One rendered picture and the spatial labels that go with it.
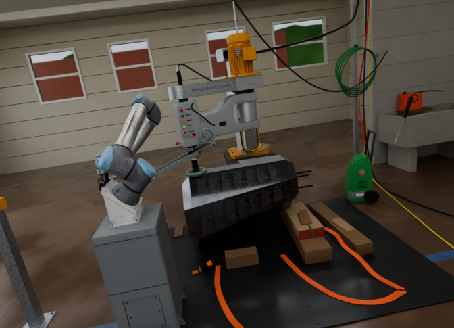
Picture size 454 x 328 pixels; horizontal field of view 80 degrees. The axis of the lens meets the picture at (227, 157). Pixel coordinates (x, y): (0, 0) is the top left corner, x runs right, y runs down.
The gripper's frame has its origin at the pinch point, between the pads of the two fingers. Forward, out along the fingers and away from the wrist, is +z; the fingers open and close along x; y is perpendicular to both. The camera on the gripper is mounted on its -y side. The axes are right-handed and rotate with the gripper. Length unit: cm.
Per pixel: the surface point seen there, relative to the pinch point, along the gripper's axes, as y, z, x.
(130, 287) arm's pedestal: 72, 40, -32
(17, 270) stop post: -18, 39, -68
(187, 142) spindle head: 37, -35, 67
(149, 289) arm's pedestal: 80, 43, -24
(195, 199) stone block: 48, 18, 60
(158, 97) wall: -462, -74, 454
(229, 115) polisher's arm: 58, -56, 108
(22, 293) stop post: -19, 59, -69
